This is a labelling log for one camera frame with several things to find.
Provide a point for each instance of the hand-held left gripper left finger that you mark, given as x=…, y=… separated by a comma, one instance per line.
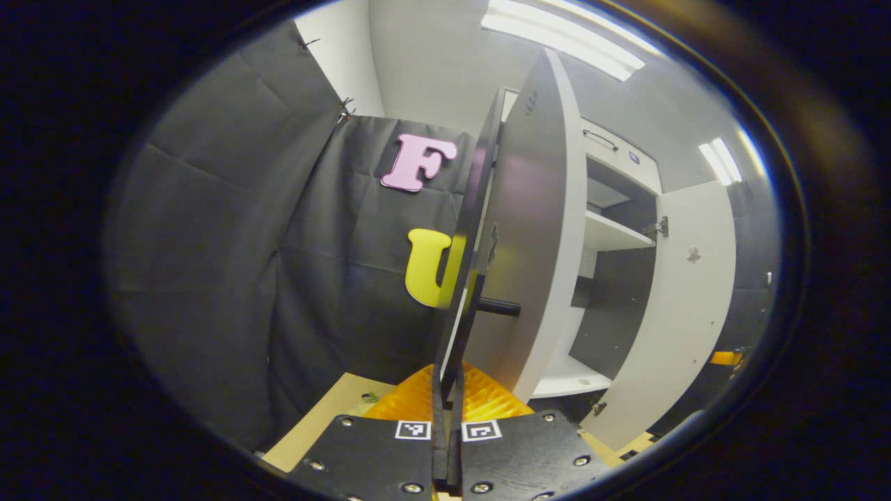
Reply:
x=369, y=459

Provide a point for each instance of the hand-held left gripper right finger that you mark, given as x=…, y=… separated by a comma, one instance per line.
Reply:
x=522, y=459

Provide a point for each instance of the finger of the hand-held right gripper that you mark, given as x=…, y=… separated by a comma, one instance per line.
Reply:
x=724, y=358

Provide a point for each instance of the grey shoe cabinet door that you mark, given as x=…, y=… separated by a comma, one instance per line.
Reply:
x=675, y=313
x=536, y=209

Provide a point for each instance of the grey double-door shoe cabinet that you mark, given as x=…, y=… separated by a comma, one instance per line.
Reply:
x=612, y=313

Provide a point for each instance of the white cabinet shelf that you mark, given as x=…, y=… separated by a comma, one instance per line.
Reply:
x=612, y=233

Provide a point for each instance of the grey cabinet drawer front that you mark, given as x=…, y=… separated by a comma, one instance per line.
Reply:
x=626, y=163

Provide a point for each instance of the small ceiling light panel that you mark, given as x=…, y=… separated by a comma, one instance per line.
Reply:
x=720, y=160

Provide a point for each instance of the black backdrop cloth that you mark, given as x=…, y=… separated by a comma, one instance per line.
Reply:
x=209, y=243

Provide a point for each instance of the large ceiling light panel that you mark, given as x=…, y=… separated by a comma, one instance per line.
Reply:
x=564, y=38

